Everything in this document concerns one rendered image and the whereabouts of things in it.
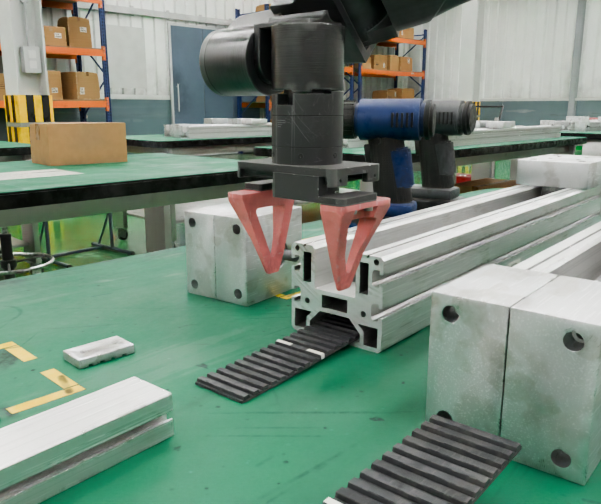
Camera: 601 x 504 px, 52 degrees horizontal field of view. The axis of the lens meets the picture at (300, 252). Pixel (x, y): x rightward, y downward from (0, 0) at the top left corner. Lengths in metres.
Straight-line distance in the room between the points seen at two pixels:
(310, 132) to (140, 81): 12.07
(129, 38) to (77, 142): 10.07
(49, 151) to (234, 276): 1.82
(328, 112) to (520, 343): 0.22
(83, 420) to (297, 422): 0.14
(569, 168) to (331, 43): 0.63
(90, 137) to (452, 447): 2.23
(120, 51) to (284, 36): 11.89
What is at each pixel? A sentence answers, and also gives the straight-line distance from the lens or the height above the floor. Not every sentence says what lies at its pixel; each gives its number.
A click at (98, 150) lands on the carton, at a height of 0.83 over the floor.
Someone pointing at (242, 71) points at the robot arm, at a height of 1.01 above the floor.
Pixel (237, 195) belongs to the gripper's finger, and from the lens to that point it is 0.51.
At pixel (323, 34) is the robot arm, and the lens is 0.48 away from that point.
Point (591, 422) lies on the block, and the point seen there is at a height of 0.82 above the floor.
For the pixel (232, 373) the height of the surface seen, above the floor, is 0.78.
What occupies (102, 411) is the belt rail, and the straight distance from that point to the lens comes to 0.40.
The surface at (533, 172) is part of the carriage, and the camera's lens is 1.06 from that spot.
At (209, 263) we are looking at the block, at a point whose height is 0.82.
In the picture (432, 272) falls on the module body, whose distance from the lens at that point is 0.60.
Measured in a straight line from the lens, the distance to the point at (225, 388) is 0.47.
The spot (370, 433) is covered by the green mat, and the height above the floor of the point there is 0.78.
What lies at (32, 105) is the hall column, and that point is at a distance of 6.18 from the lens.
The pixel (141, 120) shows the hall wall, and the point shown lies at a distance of 12.50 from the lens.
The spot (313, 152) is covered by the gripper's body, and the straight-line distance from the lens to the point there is 0.47.
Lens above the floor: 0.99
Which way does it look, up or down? 13 degrees down
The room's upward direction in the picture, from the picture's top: straight up
